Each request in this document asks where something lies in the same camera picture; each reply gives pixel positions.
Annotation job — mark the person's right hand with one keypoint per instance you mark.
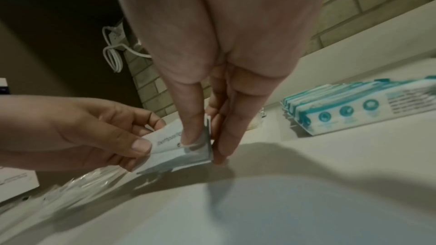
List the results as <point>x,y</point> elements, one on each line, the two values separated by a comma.
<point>221,23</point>

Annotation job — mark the person's left hand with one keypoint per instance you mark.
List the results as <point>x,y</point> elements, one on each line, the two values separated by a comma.
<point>51,131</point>

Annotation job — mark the pile of clear plastic bags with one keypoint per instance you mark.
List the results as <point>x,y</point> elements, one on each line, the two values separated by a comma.
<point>68,190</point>

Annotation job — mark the white printed paper sheet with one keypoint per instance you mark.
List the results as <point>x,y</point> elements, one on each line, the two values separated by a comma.
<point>17,182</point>

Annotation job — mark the white backsplash upstand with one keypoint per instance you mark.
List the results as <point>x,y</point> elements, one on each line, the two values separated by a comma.
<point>357,47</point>

